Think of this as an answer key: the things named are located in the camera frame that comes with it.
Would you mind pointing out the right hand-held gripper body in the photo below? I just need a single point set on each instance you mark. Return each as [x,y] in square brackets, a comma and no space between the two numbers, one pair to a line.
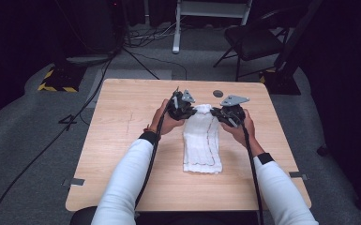
[233,110]

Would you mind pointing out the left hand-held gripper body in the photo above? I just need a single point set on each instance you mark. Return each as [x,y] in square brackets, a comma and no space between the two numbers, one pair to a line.
[178,108]

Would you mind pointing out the white towel with red stitching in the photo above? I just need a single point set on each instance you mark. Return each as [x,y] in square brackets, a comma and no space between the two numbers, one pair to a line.
[202,143]

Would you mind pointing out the person's left hand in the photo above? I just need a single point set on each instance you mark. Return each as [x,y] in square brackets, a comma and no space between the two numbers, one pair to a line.
[165,122]

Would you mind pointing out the person's right hand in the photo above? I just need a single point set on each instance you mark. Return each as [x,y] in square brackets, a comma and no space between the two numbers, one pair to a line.
[243,132]

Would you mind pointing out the small grey round disc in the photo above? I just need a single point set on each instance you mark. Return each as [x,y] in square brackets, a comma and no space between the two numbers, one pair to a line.
[218,93]

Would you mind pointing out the red wrist band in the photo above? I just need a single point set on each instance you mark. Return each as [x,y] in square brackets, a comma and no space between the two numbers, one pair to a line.
[150,128]

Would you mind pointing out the black base with striped tape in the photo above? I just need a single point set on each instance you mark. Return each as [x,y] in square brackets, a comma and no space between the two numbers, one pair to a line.
[63,79]
[281,84]

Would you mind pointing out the black folding chair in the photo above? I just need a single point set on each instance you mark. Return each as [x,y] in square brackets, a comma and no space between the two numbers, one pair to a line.
[250,42]

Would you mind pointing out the grey tape piece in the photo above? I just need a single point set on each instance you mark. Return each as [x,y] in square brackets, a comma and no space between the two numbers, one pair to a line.
[298,175]
[76,182]

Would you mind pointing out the black slanted stand pole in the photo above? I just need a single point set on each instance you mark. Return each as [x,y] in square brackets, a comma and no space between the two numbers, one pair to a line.
[297,37]

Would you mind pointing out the large black stand column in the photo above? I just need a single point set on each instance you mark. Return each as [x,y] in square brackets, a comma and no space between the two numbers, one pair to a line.
[97,28]

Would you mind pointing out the person's dark legs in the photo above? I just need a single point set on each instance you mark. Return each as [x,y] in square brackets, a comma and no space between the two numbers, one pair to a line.
[84,217]

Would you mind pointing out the white metal stand frame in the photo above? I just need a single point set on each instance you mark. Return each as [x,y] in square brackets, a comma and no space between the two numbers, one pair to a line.
[177,31]

